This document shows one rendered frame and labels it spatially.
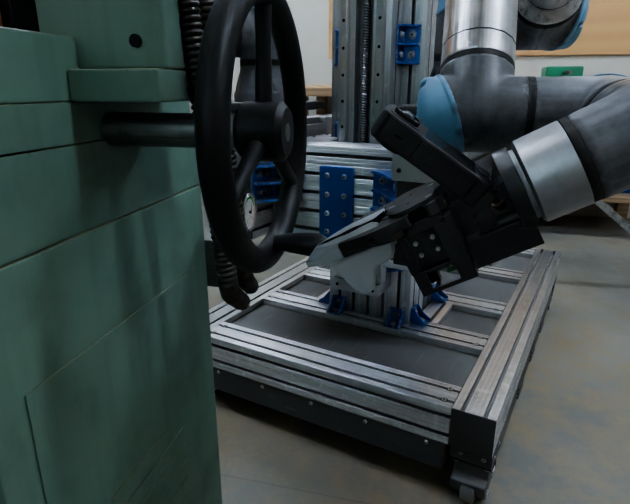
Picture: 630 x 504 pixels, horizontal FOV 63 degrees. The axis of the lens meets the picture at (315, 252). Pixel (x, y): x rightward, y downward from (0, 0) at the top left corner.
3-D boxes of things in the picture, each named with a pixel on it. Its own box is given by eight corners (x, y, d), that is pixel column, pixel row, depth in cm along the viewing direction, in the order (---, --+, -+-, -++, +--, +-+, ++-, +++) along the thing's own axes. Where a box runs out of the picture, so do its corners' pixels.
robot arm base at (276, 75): (257, 100, 140) (256, 62, 137) (305, 101, 133) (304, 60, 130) (222, 101, 128) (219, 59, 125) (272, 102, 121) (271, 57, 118)
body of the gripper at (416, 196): (416, 301, 46) (552, 250, 42) (373, 218, 45) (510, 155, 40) (421, 268, 53) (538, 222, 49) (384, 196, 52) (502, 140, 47)
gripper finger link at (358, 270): (322, 315, 50) (409, 281, 47) (293, 264, 49) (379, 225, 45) (329, 301, 53) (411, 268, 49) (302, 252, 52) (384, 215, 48)
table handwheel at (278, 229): (231, -85, 35) (319, 7, 62) (-19, -67, 39) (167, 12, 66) (240, 317, 42) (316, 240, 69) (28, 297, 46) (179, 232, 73)
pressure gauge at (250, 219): (245, 247, 82) (243, 196, 80) (223, 245, 83) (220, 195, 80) (258, 236, 88) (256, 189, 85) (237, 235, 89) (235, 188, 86)
